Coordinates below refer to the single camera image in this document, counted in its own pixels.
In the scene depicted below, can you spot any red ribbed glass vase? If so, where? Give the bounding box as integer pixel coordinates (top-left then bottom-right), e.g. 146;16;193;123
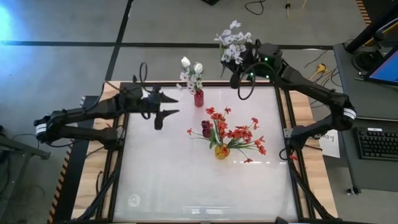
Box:
193;89;205;108

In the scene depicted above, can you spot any white artificial flower bunch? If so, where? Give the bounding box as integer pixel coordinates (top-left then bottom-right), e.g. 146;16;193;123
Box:
213;20;254;78
175;70;205;96

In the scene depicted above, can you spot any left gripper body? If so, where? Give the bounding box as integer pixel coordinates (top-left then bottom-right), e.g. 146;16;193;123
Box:
133;90;164;121

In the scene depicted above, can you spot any yellow plug with cable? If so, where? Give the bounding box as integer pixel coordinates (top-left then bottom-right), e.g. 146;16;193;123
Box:
309;63;329;82

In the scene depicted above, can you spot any black keyboard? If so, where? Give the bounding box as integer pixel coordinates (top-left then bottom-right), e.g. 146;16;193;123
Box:
357;126;398;162

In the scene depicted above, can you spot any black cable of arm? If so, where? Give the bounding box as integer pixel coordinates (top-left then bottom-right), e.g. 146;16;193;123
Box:
104;61;156;94
238;62;280;101

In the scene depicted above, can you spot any black metal stand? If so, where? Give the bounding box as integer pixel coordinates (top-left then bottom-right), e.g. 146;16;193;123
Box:
0;124;52;212

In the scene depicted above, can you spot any yellow floor cable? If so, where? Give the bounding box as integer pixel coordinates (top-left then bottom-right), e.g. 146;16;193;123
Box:
285;0;307;19

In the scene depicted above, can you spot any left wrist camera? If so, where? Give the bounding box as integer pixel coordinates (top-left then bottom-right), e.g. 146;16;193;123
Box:
147;90;162;108

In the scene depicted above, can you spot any laptop with blue screen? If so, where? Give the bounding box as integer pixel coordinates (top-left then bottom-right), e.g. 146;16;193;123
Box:
363;46;398;87

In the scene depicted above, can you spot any yellow glass vase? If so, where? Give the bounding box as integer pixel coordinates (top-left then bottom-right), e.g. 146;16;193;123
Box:
214;144;231;161

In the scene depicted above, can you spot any black diagonal pole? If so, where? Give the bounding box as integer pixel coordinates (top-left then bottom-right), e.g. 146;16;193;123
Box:
345;6;398;54

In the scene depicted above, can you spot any black module of gripper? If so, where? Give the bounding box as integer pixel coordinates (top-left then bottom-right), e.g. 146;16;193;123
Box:
229;73;242;90
154;113;164;131

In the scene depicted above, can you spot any black plate with hazard stripes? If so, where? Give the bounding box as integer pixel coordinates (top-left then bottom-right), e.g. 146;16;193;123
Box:
46;136;91;224

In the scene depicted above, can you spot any white paper note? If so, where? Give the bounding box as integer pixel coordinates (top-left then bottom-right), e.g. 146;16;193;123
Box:
318;129;341;159

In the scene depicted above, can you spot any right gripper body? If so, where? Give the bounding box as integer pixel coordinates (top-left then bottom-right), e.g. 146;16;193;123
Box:
222;46;264;78

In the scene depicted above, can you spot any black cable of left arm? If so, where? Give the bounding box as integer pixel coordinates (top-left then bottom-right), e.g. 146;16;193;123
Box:
104;61;156;94

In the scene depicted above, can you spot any black module of left gripper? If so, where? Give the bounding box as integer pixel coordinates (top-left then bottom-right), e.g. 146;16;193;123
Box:
154;113;164;131

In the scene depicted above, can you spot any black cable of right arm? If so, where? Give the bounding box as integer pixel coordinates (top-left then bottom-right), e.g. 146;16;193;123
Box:
238;62;280;101

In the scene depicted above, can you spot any black floor cable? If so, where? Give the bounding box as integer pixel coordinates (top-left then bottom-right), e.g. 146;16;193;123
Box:
244;0;265;16

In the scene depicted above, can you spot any wooden table base board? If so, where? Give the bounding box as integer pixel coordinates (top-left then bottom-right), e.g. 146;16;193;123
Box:
70;80;340;222

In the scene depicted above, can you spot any black side desk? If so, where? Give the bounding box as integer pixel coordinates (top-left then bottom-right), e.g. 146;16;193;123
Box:
333;40;398;194

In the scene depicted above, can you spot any dark red artificial tulip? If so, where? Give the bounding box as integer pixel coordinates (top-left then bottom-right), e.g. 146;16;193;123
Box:
201;128;223;150
201;119;223;150

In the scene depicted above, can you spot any black module of right gripper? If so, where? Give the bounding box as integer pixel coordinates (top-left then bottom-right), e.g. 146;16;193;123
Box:
229;73;242;90

